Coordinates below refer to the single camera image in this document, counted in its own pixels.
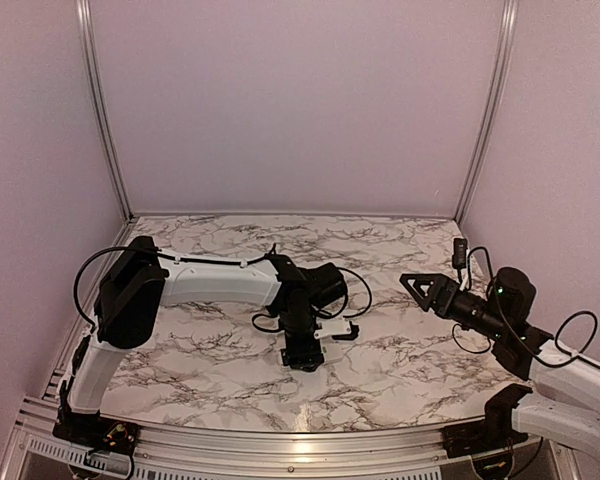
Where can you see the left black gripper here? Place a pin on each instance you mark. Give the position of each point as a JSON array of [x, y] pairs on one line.
[[301, 355]]

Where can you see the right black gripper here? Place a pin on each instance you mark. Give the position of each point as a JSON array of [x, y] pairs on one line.
[[443, 291]]

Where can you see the white remote control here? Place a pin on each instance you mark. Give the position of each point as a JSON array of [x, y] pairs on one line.
[[332, 352]]

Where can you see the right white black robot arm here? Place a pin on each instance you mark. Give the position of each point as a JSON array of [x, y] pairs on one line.
[[557, 392]]

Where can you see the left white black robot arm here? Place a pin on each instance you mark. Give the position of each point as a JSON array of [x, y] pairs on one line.
[[145, 278]]

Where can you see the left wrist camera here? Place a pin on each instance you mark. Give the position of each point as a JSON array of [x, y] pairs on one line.
[[337, 329]]

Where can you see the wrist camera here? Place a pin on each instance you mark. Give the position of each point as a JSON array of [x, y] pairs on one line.
[[337, 329], [461, 263]]

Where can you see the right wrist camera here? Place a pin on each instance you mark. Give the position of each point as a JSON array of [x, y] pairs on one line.
[[461, 263]]

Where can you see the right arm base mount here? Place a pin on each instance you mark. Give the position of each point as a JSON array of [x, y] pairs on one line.
[[477, 437]]

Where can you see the front aluminium rail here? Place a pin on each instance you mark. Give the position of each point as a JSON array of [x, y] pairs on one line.
[[172, 452]]

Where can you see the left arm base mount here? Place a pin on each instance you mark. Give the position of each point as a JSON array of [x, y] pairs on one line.
[[98, 433]]

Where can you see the right aluminium frame post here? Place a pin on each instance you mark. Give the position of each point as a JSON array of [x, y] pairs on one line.
[[495, 93]]

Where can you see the aluminium frame post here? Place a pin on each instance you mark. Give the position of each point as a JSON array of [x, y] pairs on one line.
[[495, 93], [89, 51]]

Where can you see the left aluminium frame post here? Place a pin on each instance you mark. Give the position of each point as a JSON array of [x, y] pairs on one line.
[[89, 51]]

